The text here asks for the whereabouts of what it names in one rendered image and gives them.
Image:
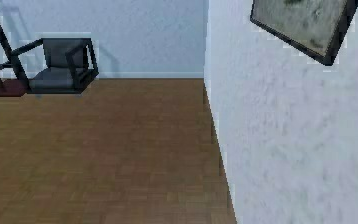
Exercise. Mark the black armchair with grey seat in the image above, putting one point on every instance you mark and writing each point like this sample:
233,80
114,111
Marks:
58,78

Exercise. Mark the dark red floor cloth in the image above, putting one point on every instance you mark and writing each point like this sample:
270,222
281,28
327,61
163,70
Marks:
10,88

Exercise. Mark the black framed wall picture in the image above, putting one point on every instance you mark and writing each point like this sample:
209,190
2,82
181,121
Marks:
300,23

